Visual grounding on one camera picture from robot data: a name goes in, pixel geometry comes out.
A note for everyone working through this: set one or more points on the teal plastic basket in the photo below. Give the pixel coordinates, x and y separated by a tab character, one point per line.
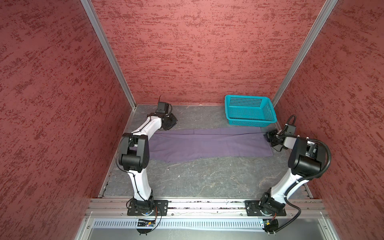
249	111

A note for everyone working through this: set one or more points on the left aluminium corner post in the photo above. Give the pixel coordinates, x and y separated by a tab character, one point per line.
96	24

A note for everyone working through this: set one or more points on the aluminium corner post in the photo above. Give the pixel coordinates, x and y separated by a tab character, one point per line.
96	24
317	26

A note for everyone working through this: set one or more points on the front aluminium rail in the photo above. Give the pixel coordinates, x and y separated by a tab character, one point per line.
200	208

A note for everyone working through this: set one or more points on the slotted cable duct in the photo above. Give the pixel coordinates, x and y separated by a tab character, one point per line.
192	224

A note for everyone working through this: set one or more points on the right aluminium corner post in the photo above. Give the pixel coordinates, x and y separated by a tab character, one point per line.
317	26

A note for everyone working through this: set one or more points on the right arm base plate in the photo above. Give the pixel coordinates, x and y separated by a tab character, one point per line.
252	208

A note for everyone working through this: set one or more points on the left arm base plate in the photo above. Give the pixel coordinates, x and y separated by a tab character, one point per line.
162	207

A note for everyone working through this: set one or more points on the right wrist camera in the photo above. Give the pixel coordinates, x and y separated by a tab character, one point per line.
289	129

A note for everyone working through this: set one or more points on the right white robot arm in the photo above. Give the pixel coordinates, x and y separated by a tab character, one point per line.
308	160

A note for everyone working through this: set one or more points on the right connector board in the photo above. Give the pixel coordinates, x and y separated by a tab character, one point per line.
271	226

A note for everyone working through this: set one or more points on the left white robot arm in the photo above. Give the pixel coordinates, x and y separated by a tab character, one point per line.
133	156

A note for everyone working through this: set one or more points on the connector board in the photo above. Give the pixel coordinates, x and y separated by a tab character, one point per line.
271	226
145	226

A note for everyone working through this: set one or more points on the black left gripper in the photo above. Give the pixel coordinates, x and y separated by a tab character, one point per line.
174	120

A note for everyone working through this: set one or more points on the left connector board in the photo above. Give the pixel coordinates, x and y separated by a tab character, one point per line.
145	226

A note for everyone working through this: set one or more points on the purple trousers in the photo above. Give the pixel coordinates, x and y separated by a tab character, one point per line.
176	146

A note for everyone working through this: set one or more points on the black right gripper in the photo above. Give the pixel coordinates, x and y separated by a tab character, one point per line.
268	136

